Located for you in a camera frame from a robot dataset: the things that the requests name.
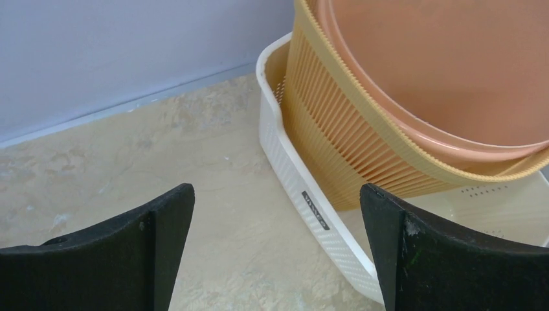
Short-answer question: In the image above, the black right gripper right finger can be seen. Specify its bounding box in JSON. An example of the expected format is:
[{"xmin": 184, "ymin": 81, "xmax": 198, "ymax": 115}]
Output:
[{"xmin": 360, "ymin": 183, "xmax": 548, "ymax": 310}]

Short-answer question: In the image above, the orange plastic bucket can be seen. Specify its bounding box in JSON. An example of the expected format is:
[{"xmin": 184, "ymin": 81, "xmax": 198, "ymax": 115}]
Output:
[{"xmin": 315, "ymin": 1, "xmax": 548, "ymax": 168}]

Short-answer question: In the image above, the white perforated plastic basket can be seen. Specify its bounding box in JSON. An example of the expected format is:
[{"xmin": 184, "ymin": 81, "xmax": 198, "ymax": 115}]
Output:
[{"xmin": 256, "ymin": 34, "xmax": 548, "ymax": 303}]

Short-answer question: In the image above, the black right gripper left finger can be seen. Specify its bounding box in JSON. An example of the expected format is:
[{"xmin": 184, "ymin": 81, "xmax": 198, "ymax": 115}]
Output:
[{"xmin": 1, "ymin": 183, "xmax": 195, "ymax": 310}]

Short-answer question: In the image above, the yellow slatted waste bin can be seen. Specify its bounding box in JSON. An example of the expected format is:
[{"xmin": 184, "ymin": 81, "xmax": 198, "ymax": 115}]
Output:
[{"xmin": 281, "ymin": 1, "xmax": 548, "ymax": 211}]

